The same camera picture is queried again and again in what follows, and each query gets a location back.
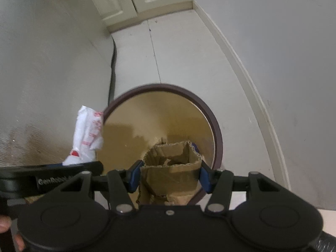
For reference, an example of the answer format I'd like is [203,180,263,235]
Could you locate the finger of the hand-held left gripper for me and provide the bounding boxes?
[34,161,104,177]

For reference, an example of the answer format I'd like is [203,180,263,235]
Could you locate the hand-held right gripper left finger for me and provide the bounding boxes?
[60,160,144,213]

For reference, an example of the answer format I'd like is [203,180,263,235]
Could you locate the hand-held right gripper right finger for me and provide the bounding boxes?
[199,161,279,214]

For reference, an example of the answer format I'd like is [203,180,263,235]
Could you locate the white red print plastic bag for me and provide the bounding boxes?
[62,105,105,166]

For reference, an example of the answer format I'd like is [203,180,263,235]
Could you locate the brown cardboard box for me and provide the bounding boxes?
[136,140,204,206]

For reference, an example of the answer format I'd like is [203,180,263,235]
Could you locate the brown rimmed trash bin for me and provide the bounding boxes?
[102,83,223,206]

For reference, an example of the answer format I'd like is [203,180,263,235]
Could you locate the person's left hand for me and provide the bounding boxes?
[0,215,26,251]

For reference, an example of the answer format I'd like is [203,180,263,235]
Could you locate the white kitchen island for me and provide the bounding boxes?
[0,0,116,168]

